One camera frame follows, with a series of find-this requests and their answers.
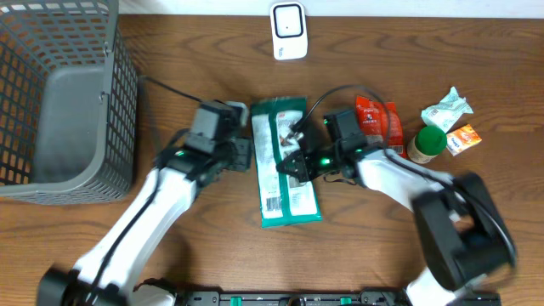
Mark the green lid jar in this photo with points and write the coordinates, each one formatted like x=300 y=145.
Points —
x=426 y=145

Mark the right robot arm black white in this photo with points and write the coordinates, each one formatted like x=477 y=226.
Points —
x=463 y=236

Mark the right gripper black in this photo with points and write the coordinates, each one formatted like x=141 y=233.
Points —
x=305 y=171

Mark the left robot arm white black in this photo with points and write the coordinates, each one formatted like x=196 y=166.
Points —
x=108 y=274

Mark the green white 3M package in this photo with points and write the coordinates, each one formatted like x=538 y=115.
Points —
x=283 y=199

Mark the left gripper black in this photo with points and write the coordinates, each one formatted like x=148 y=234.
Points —
x=249 y=151

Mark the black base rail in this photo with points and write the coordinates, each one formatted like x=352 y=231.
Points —
x=372 y=297

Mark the grey plastic mesh basket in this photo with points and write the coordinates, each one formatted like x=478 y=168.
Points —
x=68 y=102

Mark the small orange box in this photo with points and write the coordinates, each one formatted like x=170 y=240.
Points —
x=462 y=139

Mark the white barcode scanner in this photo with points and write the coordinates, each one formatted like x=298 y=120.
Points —
x=289 y=30

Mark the teal wipes pack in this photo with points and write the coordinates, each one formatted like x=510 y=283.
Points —
x=447 y=112

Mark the red snack bag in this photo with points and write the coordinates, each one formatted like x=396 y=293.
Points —
x=373 y=122

